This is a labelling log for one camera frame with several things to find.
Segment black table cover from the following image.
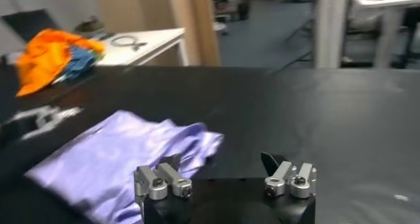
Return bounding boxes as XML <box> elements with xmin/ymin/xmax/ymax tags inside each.
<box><xmin>0</xmin><ymin>66</ymin><xmax>420</xmax><ymax>224</ymax></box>

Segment black tripod stand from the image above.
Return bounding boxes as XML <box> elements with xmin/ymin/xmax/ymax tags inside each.
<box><xmin>268</xmin><ymin>49</ymin><xmax>314</xmax><ymax>74</ymax></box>

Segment wooden folding screen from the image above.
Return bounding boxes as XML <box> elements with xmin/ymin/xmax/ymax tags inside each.
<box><xmin>88</xmin><ymin>0</ymin><xmax>221</xmax><ymax>67</ymax></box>

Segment black looped cable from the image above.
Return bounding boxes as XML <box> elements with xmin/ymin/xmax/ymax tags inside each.
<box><xmin>110</xmin><ymin>34</ymin><xmax>148</xmax><ymax>52</ymax></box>

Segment black laptop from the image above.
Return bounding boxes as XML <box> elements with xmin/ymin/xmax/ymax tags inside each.
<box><xmin>1</xmin><ymin>9</ymin><xmax>62</xmax><ymax>44</ymax></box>

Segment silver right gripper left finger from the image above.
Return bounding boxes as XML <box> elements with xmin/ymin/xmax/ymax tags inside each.
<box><xmin>133</xmin><ymin>153</ymin><xmax>194</xmax><ymax>202</ymax></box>

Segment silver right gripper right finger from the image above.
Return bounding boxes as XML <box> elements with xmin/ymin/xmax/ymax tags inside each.
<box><xmin>261</xmin><ymin>151</ymin><xmax>318</xmax><ymax>200</ymax></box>

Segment tall white cardboard box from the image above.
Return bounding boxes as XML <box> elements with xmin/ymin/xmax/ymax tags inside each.
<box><xmin>313</xmin><ymin>0</ymin><xmax>348</xmax><ymax>69</ymax></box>

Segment white standing desk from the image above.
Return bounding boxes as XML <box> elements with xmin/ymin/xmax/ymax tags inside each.
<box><xmin>346</xmin><ymin>0</ymin><xmax>420</xmax><ymax>69</ymax></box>

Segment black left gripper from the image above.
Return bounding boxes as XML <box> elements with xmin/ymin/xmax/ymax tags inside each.
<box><xmin>0</xmin><ymin>105</ymin><xmax>85</xmax><ymax>147</ymax></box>

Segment blue striped garment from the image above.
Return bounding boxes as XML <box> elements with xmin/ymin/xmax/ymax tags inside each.
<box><xmin>54</xmin><ymin>46</ymin><xmax>99</xmax><ymax>83</ymax></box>

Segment white table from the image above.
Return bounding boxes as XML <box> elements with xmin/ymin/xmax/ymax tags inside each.
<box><xmin>94</xmin><ymin>27</ymin><xmax>190</xmax><ymax>67</ymax></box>

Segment orange garment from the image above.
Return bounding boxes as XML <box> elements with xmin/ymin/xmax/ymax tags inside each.
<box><xmin>14</xmin><ymin>28</ymin><xmax>106</xmax><ymax>98</ymax></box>

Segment lavender t-shirt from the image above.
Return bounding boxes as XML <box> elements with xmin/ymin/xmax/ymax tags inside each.
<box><xmin>24</xmin><ymin>109</ymin><xmax>225</xmax><ymax>224</ymax></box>

